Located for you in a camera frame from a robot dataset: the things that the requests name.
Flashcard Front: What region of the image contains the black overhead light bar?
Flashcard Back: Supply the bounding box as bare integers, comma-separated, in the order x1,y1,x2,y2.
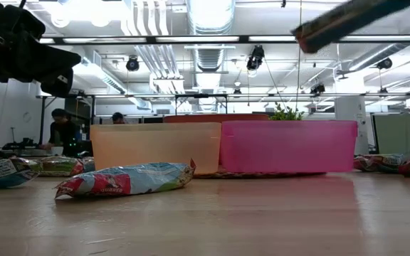
37,34,410,46

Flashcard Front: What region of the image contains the blue white granola bar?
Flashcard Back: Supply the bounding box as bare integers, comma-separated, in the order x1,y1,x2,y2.
83,156,96,174

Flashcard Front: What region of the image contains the white column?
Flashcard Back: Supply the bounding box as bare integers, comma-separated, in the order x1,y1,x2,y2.
335,95,369,156

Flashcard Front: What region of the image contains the translucent orange shallow bin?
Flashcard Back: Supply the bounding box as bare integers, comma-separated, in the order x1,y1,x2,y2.
90,122,222,175

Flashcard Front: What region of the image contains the silver ventilation duct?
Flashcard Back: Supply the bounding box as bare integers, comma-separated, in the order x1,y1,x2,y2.
186,0,236,74

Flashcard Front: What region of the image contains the translucent pink shallow bin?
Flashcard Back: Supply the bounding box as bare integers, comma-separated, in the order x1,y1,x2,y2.
221,119,358,174

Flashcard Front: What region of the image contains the small green potted plant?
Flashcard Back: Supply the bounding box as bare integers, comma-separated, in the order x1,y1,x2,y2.
269,102,305,121

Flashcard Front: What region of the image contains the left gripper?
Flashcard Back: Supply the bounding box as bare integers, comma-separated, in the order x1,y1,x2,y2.
0,0,82,98

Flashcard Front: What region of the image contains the grey office partition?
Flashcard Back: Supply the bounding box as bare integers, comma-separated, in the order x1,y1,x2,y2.
372,113,410,156

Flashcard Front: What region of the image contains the black metal frame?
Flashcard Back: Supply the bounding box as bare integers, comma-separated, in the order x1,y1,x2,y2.
174,94,229,115

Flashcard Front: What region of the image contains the light blue granola bar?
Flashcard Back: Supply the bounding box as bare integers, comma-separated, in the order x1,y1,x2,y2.
54,159,196,200
0,156,41,189

